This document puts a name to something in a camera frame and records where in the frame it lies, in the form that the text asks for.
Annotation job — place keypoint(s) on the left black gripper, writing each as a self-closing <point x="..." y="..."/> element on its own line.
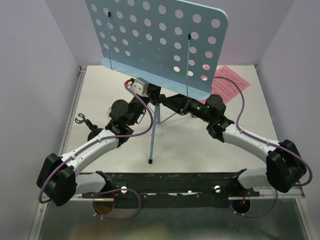
<point x="154" y="93"/>

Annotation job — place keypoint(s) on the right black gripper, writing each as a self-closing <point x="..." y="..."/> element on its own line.
<point x="179" y="102"/>

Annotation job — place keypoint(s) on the blue music stand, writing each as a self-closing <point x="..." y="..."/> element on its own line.
<point x="173" y="44"/>

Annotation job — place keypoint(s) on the pink sheet music page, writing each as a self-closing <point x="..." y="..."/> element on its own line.
<point x="226" y="89"/>

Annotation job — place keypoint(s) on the black microphone stand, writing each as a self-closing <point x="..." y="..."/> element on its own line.
<point x="94" y="129"/>

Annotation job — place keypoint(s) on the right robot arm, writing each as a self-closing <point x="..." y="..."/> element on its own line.
<point x="283" y="168"/>

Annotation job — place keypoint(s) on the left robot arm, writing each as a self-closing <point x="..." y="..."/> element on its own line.
<point x="59" y="178"/>

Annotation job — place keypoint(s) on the metal front plate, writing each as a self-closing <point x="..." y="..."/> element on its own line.
<point x="76" y="221"/>

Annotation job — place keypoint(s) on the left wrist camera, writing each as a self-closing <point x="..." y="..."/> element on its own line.
<point x="140" y="87"/>

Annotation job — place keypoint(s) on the left aluminium edge rail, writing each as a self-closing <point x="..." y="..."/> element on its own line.
<point x="73" y="108"/>

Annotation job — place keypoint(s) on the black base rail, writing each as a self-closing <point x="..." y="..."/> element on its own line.
<point x="171" y="190"/>

